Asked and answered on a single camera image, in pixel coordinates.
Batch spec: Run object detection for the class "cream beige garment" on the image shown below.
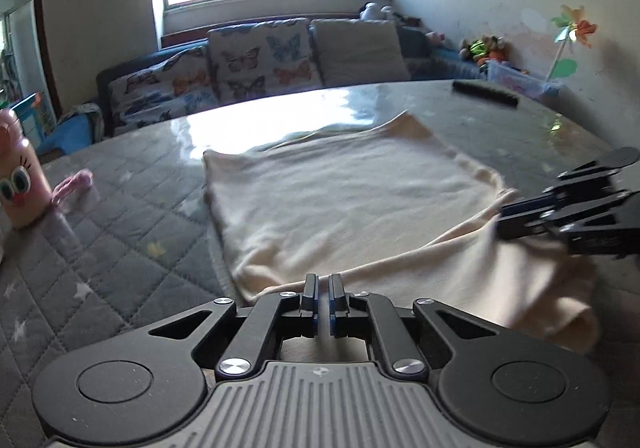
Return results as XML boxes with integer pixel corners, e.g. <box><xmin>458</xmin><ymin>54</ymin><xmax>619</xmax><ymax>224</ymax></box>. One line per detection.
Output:
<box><xmin>203</xmin><ymin>112</ymin><xmax>600</xmax><ymax>353</ymax></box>

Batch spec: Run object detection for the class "grey cloth on sofa arm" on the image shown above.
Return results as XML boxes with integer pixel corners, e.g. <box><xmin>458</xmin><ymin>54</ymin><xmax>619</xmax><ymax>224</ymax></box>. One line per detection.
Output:
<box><xmin>58</xmin><ymin>100</ymin><xmax>105</xmax><ymax>143</ymax></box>

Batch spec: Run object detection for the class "black remote control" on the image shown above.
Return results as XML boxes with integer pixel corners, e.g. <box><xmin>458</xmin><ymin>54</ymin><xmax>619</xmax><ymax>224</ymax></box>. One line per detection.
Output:
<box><xmin>451</xmin><ymin>80</ymin><xmax>518</xmax><ymax>108</ymax></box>

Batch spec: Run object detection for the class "grey quilted star table cover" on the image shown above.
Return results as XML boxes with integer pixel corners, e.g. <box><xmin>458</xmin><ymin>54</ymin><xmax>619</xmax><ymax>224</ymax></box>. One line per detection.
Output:
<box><xmin>1</xmin><ymin>81</ymin><xmax>610</xmax><ymax>447</ymax></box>

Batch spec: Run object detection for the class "clear plastic storage box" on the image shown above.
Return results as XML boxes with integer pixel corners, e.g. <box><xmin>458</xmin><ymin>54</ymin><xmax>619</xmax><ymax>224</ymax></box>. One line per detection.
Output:
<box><xmin>487</xmin><ymin>60</ymin><xmax>562</xmax><ymax>100</ymax></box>

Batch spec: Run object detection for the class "colourful paper pinwheel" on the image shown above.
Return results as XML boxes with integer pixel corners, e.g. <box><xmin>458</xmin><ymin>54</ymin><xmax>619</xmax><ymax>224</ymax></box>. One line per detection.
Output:
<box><xmin>546</xmin><ymin>4</ymin><xmax>599</xmax><ymax>81</ymax></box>

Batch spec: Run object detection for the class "brown plush toys pile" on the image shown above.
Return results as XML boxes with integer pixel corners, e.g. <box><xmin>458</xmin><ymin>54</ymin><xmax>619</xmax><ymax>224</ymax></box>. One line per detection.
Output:
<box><xmin>458</xmin><ymin>36</ymin><xmax>508</xmax><ymax>67</ymax></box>

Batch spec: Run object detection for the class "blue sofa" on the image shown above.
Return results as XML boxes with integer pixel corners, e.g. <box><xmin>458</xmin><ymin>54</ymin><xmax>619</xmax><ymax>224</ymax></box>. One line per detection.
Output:
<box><xmin>37</xmin><ymin>17</ymin><xmax>480</xmax><ymax>157</ymax></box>

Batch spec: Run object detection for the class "pink plush pig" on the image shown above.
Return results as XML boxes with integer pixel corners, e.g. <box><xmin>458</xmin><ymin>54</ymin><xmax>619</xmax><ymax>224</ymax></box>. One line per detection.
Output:
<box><xmin>425</xmin><ymin>31</ymin><xmax>446</xmax><ymax>48</ymax></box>

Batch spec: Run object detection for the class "pink cartoon water bottle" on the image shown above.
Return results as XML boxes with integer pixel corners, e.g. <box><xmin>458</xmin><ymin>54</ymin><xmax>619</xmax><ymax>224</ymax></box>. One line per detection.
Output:
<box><xmin>0</xmin><ymin>109</ymin><xmax>52</xmax><ymax>229</ymax></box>

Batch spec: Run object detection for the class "plain beige cushion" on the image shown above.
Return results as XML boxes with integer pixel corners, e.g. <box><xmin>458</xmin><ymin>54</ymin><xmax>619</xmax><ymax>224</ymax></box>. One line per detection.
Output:
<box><xmin>309</xmin><ymin>19</ymin><xmax>411</xmax><ymax>88</ymax></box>

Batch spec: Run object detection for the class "white plush toy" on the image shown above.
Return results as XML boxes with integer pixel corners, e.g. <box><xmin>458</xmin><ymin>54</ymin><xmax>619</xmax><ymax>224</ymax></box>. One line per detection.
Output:
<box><xmin>359</xmin><ymin>2</ymin><xmax>395</xmax><ymax>22</ymax></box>

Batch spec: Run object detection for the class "blue cabinet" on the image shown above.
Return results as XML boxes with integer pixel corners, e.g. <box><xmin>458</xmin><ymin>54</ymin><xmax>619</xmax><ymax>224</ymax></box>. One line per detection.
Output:
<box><xmin>10</xmin><ymin>92</ymin><xmax>56</xmax><ymax>148</ymax></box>

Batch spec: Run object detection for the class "left butterfly cushion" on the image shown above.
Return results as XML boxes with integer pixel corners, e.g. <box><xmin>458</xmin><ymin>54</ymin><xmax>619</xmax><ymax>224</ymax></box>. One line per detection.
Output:
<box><xmin>107</xmin><ymin>44</ymin><xmax>220</xmax><ymax>135</ymax></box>

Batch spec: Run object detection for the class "butterfly cushion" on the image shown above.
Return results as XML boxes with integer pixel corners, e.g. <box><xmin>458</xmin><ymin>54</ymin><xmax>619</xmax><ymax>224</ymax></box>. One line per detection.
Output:
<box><xmin>207</xmin><ymin>17</ymin><xmax>322</xmax><ymax>105</ymax></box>
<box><xmin>107</xmin><ymin>44</ymin><xmax>220</xmax><ymax>135</ymax></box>

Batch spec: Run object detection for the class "middle butterfly cushion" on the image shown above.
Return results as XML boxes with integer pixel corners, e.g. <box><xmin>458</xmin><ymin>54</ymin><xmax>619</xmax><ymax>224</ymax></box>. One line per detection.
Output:
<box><xmin>207</xmin><ymin>17</ymin><xmax>322</xmax><ymax>105</ymax></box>

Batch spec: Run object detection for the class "pink bottle strap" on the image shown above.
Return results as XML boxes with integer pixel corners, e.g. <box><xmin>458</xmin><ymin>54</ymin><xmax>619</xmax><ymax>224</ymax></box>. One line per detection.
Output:
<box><xmin>49</xmin><ymin>169</ymin><xmax>94</xmax><ymax>209</ymax></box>

